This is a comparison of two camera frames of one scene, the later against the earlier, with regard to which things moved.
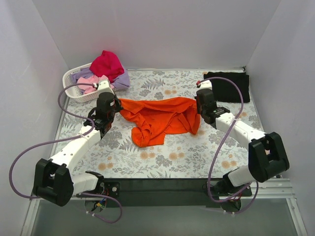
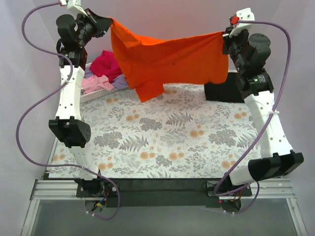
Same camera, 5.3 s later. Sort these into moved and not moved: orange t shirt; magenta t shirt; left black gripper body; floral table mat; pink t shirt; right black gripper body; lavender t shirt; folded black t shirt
Moved: left black gripper body; orange t shirt; right black gripper body
Not moved: lavender t shirt; pink t shirt; floral table mat; magenta t shirt; folded black t shirt
